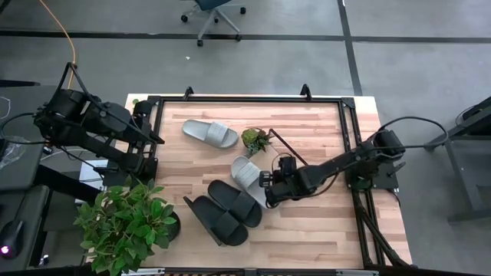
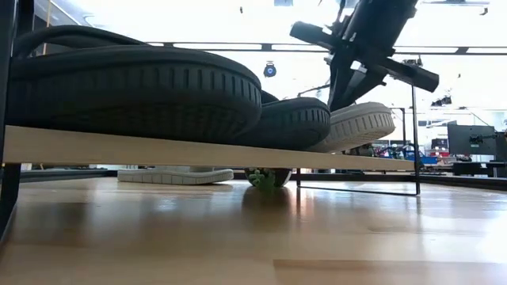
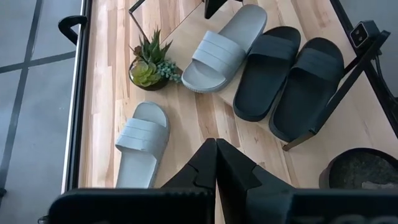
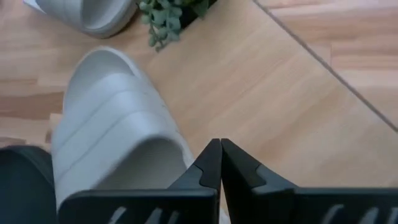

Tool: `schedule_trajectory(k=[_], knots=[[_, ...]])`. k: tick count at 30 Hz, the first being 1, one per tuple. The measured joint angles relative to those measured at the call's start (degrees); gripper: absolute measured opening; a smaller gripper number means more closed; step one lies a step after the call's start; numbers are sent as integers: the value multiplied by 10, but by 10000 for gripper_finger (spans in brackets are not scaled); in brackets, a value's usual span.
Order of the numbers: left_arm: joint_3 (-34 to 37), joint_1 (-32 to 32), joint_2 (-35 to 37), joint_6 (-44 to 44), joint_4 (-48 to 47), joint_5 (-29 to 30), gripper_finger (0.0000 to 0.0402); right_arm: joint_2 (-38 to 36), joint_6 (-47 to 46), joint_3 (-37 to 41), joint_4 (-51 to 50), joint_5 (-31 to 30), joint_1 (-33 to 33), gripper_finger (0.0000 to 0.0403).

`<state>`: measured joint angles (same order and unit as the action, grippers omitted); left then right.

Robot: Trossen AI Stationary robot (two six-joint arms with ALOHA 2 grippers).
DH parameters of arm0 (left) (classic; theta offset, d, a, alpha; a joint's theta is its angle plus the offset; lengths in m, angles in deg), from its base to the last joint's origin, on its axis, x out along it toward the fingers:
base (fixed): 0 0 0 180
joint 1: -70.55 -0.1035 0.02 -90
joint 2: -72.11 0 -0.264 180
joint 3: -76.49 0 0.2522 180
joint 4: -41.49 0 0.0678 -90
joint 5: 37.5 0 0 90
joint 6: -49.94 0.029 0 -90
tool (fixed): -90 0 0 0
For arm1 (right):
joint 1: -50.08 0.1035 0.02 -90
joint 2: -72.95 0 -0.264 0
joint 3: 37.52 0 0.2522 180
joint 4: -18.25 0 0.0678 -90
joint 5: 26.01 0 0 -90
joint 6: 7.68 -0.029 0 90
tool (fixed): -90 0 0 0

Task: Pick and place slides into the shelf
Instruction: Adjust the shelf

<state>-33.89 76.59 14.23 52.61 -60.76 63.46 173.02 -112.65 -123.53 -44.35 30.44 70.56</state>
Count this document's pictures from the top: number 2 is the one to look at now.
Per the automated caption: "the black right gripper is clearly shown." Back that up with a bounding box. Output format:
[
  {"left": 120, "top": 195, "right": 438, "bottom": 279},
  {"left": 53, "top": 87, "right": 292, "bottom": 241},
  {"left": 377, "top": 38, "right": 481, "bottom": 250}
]
[{"left": 290, "top": 20, "right": 440, "bottom": 112}]

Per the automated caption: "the light grey rubber slide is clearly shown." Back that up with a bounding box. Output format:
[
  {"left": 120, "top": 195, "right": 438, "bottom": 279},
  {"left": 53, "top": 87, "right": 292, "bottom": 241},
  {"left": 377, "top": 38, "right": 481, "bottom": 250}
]
[
  {"left": 116, "top": 165, "right": 235, "bottom": 186},
  {"left": 307, "top": 101, "right": 397, "bottom": 154}
]

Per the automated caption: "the black rubber slide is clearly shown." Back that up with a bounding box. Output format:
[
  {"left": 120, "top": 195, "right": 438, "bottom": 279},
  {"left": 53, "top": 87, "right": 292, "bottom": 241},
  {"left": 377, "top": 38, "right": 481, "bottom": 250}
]
[
  {"left": 233, "top": 89, "right": 332, "bottom": 151},
  {"left": 6, "top": 24, "right": 263, "bottom": 144}
]

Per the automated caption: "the round black ceiling speaker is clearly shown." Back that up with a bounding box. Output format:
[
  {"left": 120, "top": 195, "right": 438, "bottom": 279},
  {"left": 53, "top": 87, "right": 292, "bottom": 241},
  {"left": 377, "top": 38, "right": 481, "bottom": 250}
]
[{"left": 262, "top": 60, "right": 278, "bottom": 79}]

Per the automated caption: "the small potted succulent plant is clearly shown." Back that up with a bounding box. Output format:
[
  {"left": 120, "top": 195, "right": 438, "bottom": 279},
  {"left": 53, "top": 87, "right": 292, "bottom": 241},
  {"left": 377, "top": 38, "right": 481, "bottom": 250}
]
[{"left": 243, "top": 167, "right": 293, "bottom": 194}]

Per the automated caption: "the long ceiling light strip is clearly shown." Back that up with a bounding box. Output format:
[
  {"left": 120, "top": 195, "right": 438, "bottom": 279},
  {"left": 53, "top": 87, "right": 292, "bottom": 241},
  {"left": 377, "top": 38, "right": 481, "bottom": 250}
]
[{"left": 146, "top": 40, "right": 507, "bottom": 55}]

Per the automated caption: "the dark computer monitor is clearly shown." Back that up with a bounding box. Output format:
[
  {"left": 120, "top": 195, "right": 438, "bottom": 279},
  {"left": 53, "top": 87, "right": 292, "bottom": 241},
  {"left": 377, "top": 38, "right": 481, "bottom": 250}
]
[{"left": 447, "top": 123, "right": 497, "bottom": 158}]

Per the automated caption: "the dark background desk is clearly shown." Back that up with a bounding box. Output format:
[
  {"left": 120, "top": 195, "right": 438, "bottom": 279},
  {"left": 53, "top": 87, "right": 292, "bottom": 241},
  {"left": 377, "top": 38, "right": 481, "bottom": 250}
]
[{"left": 451, "top": 160, "right": 507, "bottom": 179}]

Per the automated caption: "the wooden shelf with black frame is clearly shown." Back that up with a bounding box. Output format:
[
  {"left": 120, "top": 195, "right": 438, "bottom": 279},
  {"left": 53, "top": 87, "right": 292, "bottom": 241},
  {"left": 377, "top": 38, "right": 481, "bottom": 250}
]
[{"left": 0, "top": 0, "right": 421, "bottom": 242}]

